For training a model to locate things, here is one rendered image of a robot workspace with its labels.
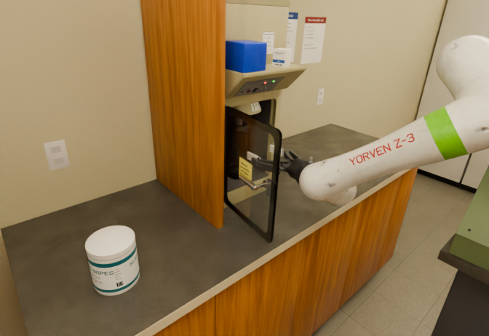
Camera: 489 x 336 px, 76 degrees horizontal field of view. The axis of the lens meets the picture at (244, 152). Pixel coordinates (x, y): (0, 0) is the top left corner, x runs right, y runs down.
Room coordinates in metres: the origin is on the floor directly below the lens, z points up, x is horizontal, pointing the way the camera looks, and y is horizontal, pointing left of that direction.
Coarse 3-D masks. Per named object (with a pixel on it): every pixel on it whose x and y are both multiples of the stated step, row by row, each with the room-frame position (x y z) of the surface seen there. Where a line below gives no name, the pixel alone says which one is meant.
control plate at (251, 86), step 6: (276, 78) 1.12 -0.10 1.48; (282, 78) 1.15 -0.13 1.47; (246, 84) 1.04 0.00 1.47; (252, 84) 1.07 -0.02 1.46; (258, 84) 1.09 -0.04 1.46; (264, 84) 1.12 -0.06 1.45; (270, 84) 1.14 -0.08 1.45; (276, 84) 1.17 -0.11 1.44; (240, 90) 1.06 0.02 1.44; (246, 90) 1.08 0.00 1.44; (252, 90) 1.11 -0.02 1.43; (258, 90) 1.14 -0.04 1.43; (264, 90) 1.16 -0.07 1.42; (234, 96) 1.07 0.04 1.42
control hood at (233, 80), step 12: (228, 72) 1.04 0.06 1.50; (252, 72) 1.03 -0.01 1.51; (264, 72) 1.05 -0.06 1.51; (276, 72) 1.09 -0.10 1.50; (288, 72) 1.14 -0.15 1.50; (300, 72) 1.19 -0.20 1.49; (228, 84) 1.04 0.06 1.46; (240, 84) 1.02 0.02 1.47; (288, 84) 1.24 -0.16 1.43; (228, 96) 1.05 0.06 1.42; (240, 96) 1.11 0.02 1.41
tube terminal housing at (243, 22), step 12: (228, 12) 1.10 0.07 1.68; (240, 12) 1.13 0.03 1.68; (252, 12) 1.16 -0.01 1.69; (264, 12) 1.20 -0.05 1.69; (276, 12) 1.24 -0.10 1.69; (288, 12) 1.29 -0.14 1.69; (228, 24) 1.10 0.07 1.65; (240, 24) 1.13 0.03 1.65; (252, 24) 1.16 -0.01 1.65; (264, 24) 1.20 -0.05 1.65; (276, 24) 1.24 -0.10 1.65; (228, 36) 1.10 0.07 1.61; (240, 36) 1.13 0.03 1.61; (252, 36) 1.17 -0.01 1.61; (276, 36) 1.25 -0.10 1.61; (276, 48) 1.25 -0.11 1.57; (252, 96) 1.17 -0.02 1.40; (264, 96) 1.22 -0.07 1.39; (276, 96) 1.26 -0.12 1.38; (276, 108) 1.27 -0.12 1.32; (276, 120) 1.27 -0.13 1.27
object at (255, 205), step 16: (240, 112) 0.98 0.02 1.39; (240, 128) 0.98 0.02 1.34; (256, 128) 0.90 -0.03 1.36; (272, 128) 0.84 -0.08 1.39; (240, 144) 0.97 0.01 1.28; (256, 144) 0.90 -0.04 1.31; (272, 144) 0.84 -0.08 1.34; (256, 160) 0.90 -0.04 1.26; (272, 160) 0.83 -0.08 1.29; (256, 176) 0.89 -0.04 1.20; (272, 176) 0.83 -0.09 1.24; (240, 192) 0.96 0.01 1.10; (256, 192) 0.89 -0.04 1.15; (272, 192) 0.82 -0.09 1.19; (240, 208) 0.96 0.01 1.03; (256, 208) 0.88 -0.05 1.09; (272, 208) 0.82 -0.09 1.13; (256, 224) 0.88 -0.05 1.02; (272, 224) 0.81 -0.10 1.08
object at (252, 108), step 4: (244, 104) 1.20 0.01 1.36; (248, 104) 1.20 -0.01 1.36; (252, 104) 1.21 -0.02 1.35; (256, 104) 1.23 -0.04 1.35; (236, 108) 1.19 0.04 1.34; (240, 108) 1.19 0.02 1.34; (244, 108) 1.19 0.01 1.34; (248, 108) 1.20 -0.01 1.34; (252, 108) 1.20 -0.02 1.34; (256, 108) 1.22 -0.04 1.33; (260, 108) 1.25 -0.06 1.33; (244, 112) 1.19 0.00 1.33; (248, 112) 1.19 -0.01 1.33; (252, 112) 1.20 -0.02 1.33; (256, 112) 1.21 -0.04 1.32
